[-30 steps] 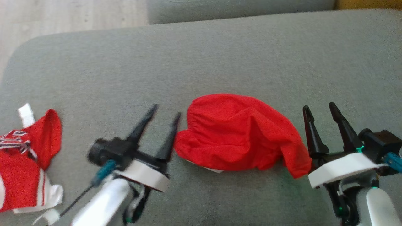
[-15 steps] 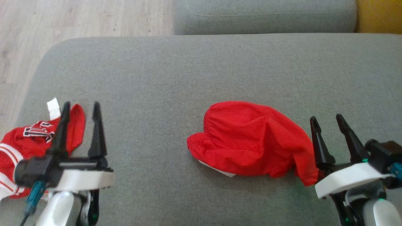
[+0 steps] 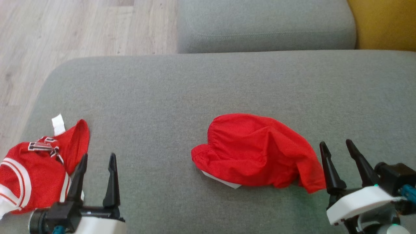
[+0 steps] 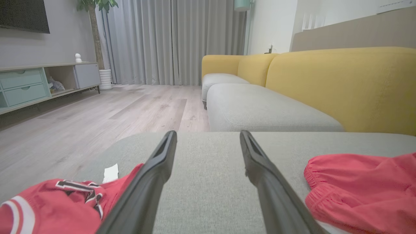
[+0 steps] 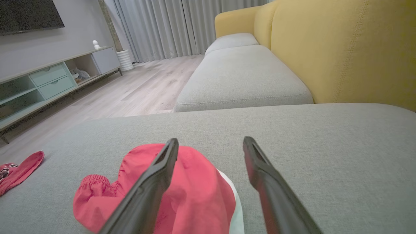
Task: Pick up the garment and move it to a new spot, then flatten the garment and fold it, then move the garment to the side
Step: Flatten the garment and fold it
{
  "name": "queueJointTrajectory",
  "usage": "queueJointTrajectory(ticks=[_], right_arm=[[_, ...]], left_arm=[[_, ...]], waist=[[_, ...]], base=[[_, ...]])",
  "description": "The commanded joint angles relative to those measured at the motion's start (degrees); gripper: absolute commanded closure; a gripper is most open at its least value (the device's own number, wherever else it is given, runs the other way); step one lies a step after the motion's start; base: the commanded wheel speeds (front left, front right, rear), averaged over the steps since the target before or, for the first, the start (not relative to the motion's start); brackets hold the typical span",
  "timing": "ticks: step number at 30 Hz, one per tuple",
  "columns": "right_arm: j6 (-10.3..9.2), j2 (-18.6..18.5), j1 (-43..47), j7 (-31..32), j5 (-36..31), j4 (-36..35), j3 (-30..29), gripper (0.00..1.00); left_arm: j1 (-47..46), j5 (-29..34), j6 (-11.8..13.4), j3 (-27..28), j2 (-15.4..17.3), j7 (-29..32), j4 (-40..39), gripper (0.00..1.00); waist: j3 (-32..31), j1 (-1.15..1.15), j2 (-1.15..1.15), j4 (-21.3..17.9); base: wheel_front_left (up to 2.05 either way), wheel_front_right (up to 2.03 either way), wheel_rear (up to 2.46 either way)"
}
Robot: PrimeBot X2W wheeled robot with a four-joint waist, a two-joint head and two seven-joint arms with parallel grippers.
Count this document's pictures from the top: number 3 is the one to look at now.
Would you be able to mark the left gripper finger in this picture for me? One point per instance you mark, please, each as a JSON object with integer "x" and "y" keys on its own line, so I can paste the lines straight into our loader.
{"x": 78, "y": 178}
{"x": 112, "y": 185}

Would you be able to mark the grey sofa side cushion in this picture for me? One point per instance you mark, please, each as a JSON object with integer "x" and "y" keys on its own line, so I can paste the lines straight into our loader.
{"x": 260, "y": 22}

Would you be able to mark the red jersey with white stripes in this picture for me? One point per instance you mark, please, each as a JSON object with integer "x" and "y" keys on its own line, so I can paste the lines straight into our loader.
{"x": 35, "y": 175}

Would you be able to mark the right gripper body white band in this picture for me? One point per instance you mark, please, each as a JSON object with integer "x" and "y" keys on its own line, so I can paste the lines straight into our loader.
{"x": 360, "y": 203}

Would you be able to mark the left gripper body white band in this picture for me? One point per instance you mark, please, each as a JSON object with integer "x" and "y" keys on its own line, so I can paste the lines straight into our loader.
{"x": 104, "y": 226}

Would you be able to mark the red shorts with white lining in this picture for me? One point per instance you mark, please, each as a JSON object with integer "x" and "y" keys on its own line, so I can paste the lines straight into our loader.
{"x": 256, "y": 152}

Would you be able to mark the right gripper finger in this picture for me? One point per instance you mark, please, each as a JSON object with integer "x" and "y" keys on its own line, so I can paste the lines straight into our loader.
{"x": 364, "y": 169}
{"x": 331, "y": 175}

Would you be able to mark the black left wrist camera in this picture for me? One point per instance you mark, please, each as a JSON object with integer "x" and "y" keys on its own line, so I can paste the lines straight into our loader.
{"x": 61, "y": 214}

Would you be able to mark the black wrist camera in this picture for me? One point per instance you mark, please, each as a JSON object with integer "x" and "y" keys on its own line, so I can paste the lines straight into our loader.
{"x": 61, "y": 214}
{"x": 398, "y": 177}

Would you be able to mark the grey sofa seat cushion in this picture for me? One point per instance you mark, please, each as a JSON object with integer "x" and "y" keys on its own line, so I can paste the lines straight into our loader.
{"x": 182, "y": 84}

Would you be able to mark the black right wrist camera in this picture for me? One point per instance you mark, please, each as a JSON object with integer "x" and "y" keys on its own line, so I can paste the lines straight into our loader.
{"x": 398, "y": 177}

